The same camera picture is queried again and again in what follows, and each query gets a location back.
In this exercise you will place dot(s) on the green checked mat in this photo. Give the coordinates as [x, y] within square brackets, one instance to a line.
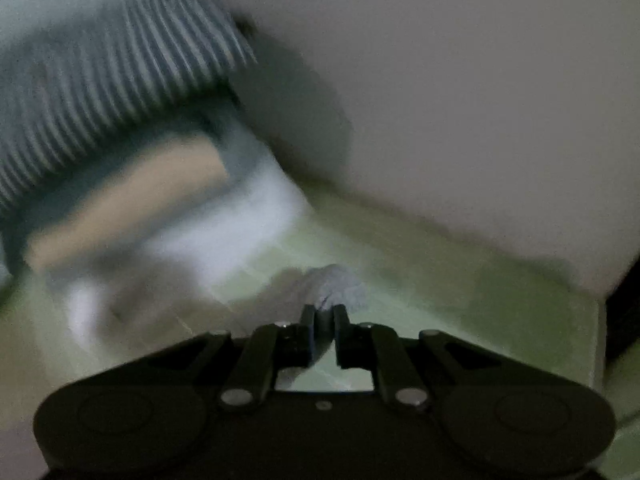
[450, 320]

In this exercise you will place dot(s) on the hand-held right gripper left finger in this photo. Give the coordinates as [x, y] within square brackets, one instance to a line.
[308, 330]

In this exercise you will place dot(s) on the striped cloth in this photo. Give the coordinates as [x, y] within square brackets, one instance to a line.
[115, 75]

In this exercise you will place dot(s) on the beige flat object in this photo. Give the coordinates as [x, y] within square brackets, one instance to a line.
[130, 200]

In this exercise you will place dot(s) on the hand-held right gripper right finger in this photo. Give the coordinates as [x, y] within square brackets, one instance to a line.
[341, 330]

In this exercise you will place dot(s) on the grey garment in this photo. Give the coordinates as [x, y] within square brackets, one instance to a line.
[330, 285]

